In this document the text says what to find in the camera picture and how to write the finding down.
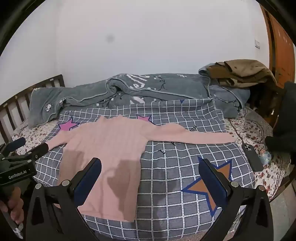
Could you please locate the floral bed sheet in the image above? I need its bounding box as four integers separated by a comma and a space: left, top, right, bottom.
11, 109, 292, 202

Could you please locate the dark wooden headboard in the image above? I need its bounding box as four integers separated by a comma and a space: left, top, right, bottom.
0, 75, 65, 144

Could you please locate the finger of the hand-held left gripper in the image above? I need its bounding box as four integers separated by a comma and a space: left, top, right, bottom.
5, 142, 49, 163
0, 137, 26, 158

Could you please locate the brown wooden door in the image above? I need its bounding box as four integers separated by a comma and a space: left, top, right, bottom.
260, 5, 296, 88

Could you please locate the grey fleece blanket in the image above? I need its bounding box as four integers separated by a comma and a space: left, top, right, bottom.
28, 67, 251, 129

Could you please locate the person's left hand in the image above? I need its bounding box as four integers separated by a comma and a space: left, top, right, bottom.
0, 186, 25, 239

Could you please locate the pink knit sweater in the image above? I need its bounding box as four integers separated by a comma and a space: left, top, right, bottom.
47, 115, 235, 222

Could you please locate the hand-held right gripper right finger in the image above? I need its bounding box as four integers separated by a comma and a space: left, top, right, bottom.
198, 158, 274, 241

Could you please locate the dark wooden chair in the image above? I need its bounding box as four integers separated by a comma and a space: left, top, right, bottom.
250, 79, 285, 128

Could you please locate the brown clothes pile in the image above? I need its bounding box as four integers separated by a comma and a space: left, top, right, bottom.
206, 60, 277, 88

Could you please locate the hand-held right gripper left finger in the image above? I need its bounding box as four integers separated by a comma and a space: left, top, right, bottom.
25, 158, 102, 241

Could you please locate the black smartphone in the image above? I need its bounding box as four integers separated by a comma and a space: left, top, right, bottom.
242, 143, 264, 172

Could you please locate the grey checked star bedcover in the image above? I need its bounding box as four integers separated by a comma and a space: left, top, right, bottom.
35, 98, 256, 241

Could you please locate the dark garment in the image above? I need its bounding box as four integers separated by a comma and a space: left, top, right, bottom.
265, 81, 296, 163

